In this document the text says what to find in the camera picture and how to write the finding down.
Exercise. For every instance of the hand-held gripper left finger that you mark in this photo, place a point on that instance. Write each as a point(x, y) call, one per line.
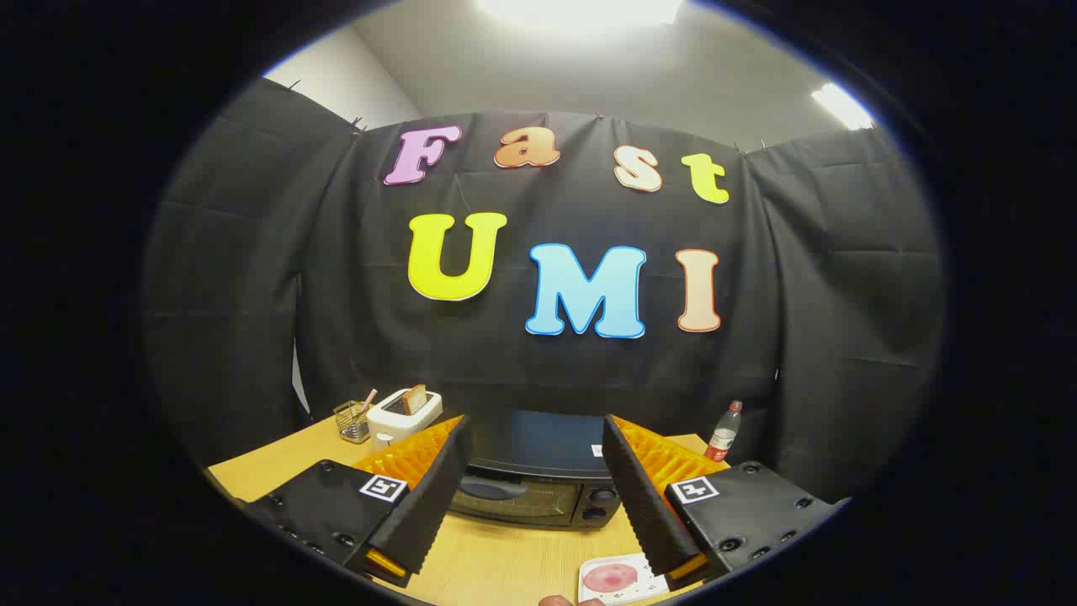
point(429, 505)

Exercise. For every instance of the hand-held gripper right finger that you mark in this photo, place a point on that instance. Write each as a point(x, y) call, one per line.
point(644, 505)

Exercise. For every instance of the pink ham slice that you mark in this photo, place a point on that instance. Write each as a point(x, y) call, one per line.
point(610, 578)

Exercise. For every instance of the white food tray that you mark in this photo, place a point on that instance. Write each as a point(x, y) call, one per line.
point(639, 596)

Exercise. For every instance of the black toaster oven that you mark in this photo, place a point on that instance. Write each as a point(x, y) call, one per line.
point(538, 438)

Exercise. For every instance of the white bread toaster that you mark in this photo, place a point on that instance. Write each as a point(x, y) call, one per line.
point(395, 421)

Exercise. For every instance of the clear water bottle red label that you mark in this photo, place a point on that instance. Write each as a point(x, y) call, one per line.
point(724, 438)

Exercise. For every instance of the brown bread slice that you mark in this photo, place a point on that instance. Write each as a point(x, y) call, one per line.
point(415, 400)

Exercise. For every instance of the pink pen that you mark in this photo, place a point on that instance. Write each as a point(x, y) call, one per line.
point(368, 400)

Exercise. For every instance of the small ceiling light panel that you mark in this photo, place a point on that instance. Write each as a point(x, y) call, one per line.
point(841, 105)

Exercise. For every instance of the large ceiling light panel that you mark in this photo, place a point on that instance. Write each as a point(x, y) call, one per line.
point(580, 10)

